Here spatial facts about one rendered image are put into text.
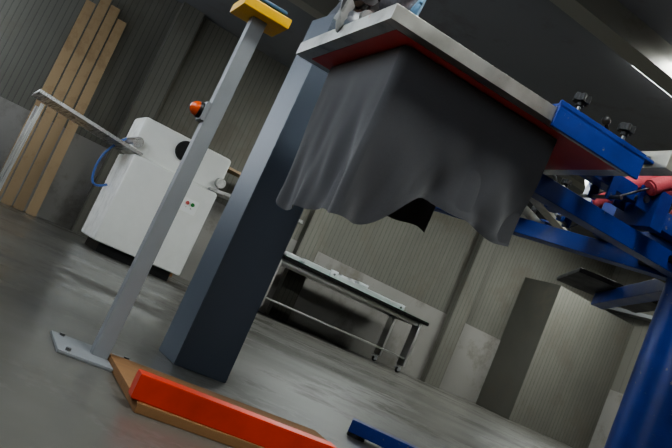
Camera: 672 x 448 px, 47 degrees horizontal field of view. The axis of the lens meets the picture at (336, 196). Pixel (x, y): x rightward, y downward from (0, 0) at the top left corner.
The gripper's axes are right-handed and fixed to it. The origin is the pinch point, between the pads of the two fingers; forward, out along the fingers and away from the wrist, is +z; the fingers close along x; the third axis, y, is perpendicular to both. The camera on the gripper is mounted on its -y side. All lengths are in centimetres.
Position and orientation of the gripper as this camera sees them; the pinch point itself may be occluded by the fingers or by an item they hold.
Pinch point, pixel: (347, 31)
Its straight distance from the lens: 200.5
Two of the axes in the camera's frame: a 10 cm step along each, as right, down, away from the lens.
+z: -4.0, 9.0, -1.5
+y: -4.0, -0.3, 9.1
